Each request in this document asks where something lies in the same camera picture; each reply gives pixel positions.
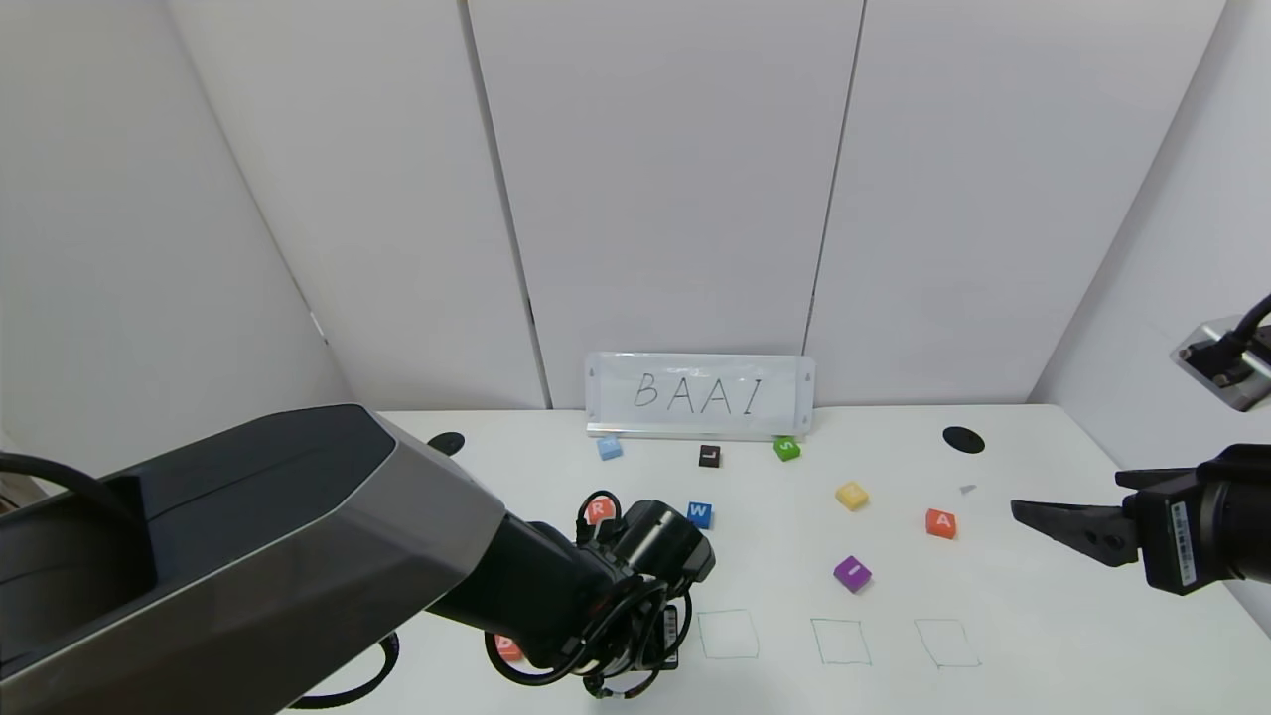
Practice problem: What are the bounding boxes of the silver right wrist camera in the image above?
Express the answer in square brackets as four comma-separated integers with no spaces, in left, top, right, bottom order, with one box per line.
[1172,318,1271,413]

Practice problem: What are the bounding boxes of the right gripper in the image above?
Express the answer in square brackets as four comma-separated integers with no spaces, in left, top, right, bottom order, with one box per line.
[1010,444,1271,597]

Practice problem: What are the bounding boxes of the black right camera cable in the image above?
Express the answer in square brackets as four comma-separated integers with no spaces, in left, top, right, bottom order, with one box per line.
[1231,295,1271,349]

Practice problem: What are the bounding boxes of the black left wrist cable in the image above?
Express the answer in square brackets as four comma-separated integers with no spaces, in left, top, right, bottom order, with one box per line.
[485,490,686,701]

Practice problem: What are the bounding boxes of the white BAAI sign board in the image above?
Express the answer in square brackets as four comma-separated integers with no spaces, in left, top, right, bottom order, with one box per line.
[586,352,816,441]

